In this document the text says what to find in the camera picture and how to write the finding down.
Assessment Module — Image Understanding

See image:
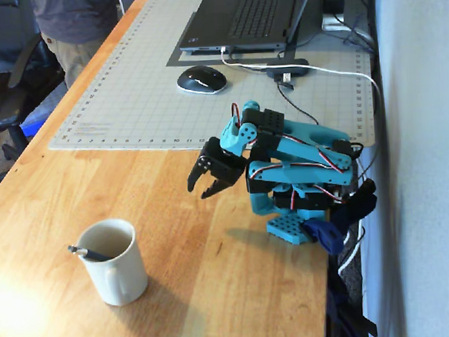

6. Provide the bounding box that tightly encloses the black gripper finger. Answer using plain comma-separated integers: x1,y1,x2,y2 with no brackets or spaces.
198,176,234,200
184,146,217,193

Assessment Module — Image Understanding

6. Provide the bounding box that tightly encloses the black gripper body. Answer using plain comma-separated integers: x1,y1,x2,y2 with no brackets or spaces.
200,134,250,187

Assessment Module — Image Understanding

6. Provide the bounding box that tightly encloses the black pen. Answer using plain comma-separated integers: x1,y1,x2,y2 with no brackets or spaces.
67,242,113,265

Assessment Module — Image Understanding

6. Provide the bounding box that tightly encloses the white ceramic mug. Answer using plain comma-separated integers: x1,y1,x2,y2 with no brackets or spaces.
74,215,151,309

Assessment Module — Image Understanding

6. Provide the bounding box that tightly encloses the grey cutting mat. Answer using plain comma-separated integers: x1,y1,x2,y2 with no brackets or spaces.
38,0,379,171

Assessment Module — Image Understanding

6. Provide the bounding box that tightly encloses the black computer mouse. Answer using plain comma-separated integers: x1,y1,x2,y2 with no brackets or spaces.
175,62,229,98

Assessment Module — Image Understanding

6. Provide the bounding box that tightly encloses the black usb hub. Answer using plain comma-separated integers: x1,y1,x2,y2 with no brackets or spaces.
264,57,311,80

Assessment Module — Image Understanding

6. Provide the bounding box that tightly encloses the blue table clamp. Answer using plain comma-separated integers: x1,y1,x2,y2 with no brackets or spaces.
298,190,382,259

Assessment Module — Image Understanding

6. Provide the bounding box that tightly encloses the dark grey laptop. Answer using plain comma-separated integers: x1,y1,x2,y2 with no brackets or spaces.
175,0,323,59

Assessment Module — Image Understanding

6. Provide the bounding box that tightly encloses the person in grey shirt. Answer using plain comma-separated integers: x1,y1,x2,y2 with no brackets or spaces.
28,0,124,92

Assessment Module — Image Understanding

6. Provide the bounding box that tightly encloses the black hub cable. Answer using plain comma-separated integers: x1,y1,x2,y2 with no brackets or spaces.
275,77,320,128

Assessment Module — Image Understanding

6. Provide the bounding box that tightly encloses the white usb cable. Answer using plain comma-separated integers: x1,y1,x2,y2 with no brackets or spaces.
219,36,395,285

